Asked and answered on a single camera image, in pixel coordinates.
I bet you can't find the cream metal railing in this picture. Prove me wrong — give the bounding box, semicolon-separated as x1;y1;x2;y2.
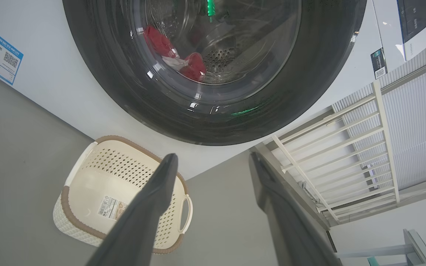
271;81;401;222

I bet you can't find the steel perforated washer drum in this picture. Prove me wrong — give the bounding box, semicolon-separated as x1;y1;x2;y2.
135;0;302;85

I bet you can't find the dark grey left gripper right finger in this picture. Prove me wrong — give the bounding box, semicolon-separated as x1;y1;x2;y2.
249;151;341;266

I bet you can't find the red cloth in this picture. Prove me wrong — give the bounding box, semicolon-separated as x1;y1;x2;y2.
143;25;207;82

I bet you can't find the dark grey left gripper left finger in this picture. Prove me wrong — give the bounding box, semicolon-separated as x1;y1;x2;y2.
87;154;179;266

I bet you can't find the black washing machine display panel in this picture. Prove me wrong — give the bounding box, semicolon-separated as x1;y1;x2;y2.
396;0;426;44

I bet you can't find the grey white desk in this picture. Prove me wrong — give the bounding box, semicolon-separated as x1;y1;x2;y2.
337;229;426;266

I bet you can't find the cream basket with brown rim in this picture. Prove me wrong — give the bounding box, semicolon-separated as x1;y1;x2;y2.
53;135;193;255

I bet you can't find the black QR code sticker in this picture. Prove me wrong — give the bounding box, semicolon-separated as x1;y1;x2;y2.
370;47;388;80

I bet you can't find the white front-load washing machine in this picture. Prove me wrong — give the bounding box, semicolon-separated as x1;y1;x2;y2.
0;0;426;181

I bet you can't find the dark round washer door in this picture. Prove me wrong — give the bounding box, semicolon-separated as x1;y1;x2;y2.
62;0;367;146

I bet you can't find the blue energy label sticker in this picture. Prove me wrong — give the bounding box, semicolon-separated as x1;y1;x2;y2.
0;30;24;86

